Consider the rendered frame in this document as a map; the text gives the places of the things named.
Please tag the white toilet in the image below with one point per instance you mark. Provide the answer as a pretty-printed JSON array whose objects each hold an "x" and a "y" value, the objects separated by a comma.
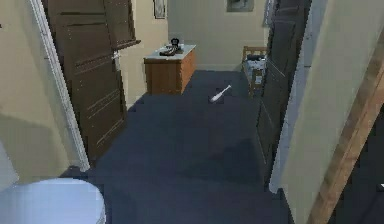
[{"x": 46, "y": 201}]

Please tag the white baseball bat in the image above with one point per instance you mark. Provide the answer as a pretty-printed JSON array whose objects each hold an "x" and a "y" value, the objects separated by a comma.
[{"x": 220, "y": 93}]

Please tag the orange wooden cabinet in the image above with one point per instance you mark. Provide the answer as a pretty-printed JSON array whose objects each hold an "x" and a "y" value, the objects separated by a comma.
[{"x": 168, "y": 73}]

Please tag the black alarm clock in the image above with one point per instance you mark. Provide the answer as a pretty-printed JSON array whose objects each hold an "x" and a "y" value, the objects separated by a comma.
[{"x": 174, "y": 41}]

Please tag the dark grey room door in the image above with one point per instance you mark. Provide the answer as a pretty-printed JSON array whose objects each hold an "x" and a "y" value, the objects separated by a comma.
[{"x": 278, "y": 83}]

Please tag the dark brown room door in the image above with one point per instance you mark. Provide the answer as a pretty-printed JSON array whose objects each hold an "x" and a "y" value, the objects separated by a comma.
[{"x": 93, "y": 73}]

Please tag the dark framed wall picture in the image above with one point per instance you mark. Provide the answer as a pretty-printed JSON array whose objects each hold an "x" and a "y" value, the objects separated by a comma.
[{"x": 159, "y": 8}]

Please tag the grey framed wall picture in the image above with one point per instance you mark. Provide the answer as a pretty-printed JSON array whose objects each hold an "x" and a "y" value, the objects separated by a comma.
[{"x": 240, "y": 5}]

